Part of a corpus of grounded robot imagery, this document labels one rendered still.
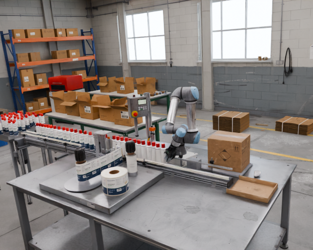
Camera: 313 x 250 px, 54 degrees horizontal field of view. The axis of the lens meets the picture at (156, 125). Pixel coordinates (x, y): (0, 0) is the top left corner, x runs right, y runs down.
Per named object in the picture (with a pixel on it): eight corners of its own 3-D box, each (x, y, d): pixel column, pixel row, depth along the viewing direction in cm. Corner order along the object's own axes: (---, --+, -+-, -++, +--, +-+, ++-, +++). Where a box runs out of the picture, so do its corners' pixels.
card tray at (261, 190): (226, 193, 226) (226, 188, 225) (239, 179, 246) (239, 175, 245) (267, 203, 209) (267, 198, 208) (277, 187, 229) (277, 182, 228)
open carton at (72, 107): (59, 116, 538) (56, 95, 528) (79, 110, 572) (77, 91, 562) (73, 118, 515) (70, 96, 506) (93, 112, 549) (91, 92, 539)
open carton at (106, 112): (91, 121, 486) (89, 98, 476) (116, 114, 525) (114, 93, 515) (110, 125, 458) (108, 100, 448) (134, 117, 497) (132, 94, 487)
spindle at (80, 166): (75, 183, 245) (70, 150, 238) (84, 178, 252) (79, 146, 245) (83, 185, 240) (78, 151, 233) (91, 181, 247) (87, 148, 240)
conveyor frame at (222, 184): (82, 154, 327) (81, 150, 326) (89, 151, 336) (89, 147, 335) (227, 188, 233) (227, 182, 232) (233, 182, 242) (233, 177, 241)
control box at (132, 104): (128, 116, 287) (126, 96, 282) (145, 113, 293) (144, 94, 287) (131, 118, 278) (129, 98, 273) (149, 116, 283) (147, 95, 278)
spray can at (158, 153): (155, 165, 272) (154, 144, 267) (156, 163, 277) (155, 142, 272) (161, 165, 271) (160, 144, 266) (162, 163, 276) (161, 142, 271)
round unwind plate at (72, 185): (56, 187, 243) (55, 185, 243) (85, 172, 267) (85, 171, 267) (82, 196, 226) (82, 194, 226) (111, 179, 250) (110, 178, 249)
